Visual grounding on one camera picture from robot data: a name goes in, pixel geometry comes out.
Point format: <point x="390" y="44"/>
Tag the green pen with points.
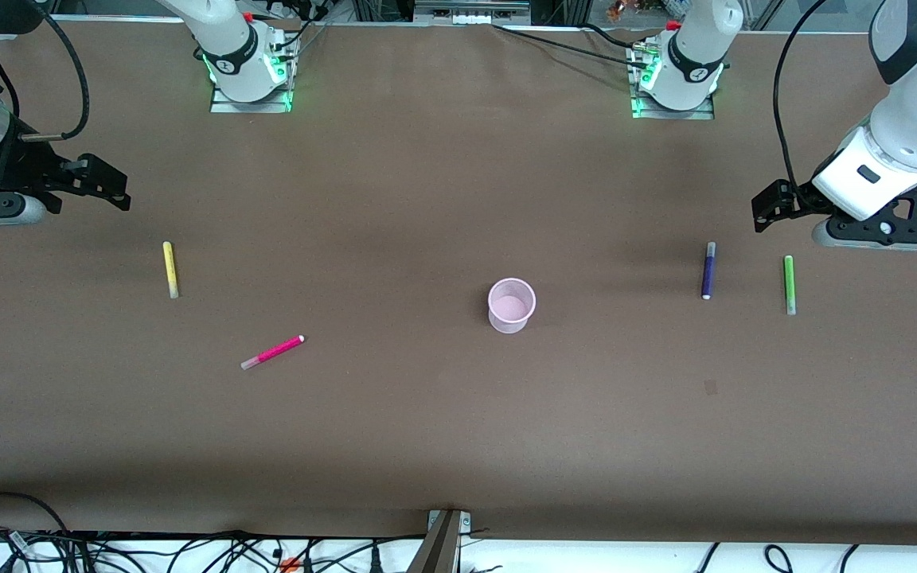
<point x="789" y="282"/>

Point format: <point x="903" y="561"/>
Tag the pink plastic cup holder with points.
<point x="511" y="318"/>

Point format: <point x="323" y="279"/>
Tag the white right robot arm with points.
<point x="228" y="48"/>

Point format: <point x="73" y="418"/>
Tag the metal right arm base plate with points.
<point x="251" y="107"/>

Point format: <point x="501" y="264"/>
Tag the purple pen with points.
<point x="708" y="274"/>

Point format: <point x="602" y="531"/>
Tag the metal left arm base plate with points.
<point x="669" y="114"/>

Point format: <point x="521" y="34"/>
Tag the silver aluminium rail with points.
<point x="470" y="9"/>

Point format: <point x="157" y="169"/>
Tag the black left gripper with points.
<point x="794" y="200"/>

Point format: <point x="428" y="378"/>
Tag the small orange object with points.
<point x="624" y="9"/>

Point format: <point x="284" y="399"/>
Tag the pink pen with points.
<point x="274" y="351"/>

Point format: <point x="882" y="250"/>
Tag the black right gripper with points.
<point x="31" y="170"/>

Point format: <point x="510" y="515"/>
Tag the yellow pen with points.
<point x="169" y="267"/>

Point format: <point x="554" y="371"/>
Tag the metal table edge bracket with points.
<point x="444" y="541"/>

